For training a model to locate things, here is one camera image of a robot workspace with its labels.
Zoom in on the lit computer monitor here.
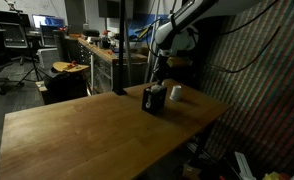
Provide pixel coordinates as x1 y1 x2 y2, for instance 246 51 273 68
31 13 66 29

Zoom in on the black mesh office chair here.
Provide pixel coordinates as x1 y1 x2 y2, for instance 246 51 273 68
0 21 30 66

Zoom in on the black bulky bag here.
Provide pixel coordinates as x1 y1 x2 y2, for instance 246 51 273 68
43 71 88 105

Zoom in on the black high-back office chair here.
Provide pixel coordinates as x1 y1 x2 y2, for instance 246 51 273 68
39 24 61 48

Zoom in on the wooden workbench with drawers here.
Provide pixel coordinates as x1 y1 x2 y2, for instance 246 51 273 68
77 35 149 96

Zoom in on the vertical metal pole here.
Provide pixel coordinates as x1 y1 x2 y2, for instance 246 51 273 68
113 0 128 96

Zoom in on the dark computer monitor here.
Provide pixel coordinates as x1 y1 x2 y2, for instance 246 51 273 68
0 8 31 29

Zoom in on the black tripod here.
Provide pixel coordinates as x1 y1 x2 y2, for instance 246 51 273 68
15 49 53 88

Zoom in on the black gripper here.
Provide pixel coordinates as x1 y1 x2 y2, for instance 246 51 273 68
156 64 175 85

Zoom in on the white paper cup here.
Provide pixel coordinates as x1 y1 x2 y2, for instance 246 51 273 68
169 85 183 103

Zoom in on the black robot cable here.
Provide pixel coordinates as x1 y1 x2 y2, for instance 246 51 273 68
219 0 279 37
216 25 282 74

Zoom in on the white plastic object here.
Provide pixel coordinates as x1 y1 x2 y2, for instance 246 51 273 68
234 151 256 180

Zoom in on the colourful striped curtain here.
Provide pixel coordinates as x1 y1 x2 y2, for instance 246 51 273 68
193 0 294 180

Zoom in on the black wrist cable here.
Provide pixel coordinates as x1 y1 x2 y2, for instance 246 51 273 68
146 18 175 58

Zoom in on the yellow-green object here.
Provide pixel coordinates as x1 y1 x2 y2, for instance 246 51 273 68
261 171 283 180

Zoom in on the black wall screen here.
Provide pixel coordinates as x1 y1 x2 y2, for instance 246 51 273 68
98 0 121 19

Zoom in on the blue panel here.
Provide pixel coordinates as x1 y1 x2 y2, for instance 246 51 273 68
126 13 158 38

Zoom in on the black plastic crate box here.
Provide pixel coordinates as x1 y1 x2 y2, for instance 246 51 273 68
141 84 169 116

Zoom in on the small round wooden table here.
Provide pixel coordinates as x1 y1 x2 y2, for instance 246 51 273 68
52 60 90 74

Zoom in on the small red object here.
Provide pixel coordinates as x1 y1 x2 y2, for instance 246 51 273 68
66 60 78 70

